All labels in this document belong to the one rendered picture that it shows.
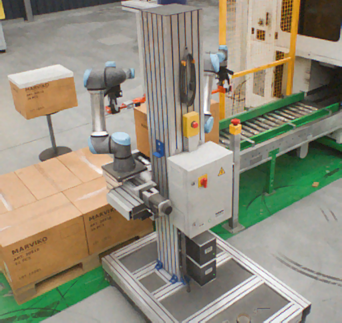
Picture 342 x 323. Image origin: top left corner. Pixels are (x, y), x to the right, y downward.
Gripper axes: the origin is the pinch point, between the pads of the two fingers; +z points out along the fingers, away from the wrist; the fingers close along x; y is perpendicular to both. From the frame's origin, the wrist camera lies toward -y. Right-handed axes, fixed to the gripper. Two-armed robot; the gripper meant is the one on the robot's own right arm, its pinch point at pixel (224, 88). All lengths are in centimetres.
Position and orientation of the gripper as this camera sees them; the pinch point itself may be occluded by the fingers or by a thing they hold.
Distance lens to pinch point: 366.3
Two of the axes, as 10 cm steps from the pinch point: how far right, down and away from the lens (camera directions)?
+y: -8.0, 3.1, -5.1
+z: 0.5, 8.8, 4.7
